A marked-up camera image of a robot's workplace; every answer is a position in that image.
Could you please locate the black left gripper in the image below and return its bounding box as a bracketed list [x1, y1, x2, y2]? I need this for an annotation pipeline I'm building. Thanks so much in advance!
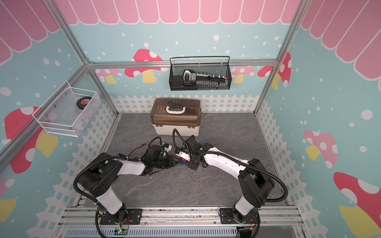
[152, 155, 182, 169]

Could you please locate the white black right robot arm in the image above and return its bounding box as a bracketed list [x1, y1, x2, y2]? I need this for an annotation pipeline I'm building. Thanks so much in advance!
[172, 129, 288, 224]

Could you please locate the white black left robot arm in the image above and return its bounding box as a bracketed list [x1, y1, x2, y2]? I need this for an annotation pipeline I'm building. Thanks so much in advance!
[73, 136, 180, 224]

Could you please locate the beige toolbox with brown lid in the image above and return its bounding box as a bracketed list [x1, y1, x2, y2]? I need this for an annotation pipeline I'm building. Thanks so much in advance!
[150, 98, 201, 136]

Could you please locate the socket bit set in basket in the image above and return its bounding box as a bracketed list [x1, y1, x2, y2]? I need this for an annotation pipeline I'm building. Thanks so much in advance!
[182, 70, 228, 90]

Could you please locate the small green circuit board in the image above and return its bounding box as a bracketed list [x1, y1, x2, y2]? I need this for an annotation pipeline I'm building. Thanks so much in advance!
[114, 228, 129, 236]

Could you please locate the black tape roll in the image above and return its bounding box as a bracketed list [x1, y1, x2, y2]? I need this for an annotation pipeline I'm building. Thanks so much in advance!
[76, 96, 92, 110]

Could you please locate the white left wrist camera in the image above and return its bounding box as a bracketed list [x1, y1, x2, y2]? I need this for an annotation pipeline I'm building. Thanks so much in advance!
[162, 143, 172, 152]

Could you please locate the red black wire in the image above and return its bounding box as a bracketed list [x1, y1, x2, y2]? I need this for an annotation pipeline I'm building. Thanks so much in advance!
[126, 143, 147, 158]

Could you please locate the black wire wall basket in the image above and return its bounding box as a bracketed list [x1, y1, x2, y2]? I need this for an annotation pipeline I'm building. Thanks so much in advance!
[169, 56, 232, 91]

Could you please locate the white wire wall basket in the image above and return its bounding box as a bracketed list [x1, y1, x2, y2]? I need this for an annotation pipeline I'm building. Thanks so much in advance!
[32, 81, 101, 137]

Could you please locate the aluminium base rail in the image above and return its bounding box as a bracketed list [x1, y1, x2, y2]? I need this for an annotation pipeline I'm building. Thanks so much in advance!
[58, 206, 304, 228]

